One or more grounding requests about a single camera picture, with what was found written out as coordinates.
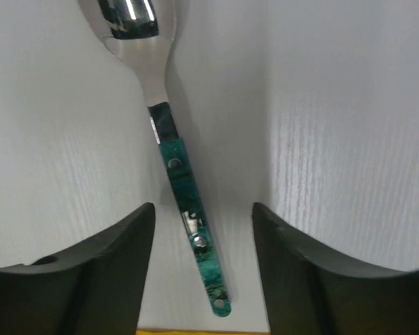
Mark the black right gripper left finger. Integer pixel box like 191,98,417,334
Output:
0,203,155,334

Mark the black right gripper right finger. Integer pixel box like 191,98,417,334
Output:
252,202,419,334

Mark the yellow pikachu cloth placemat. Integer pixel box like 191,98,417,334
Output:
135,329,270,335

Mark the metal spoon teal handle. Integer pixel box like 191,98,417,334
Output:
98,1,231,318

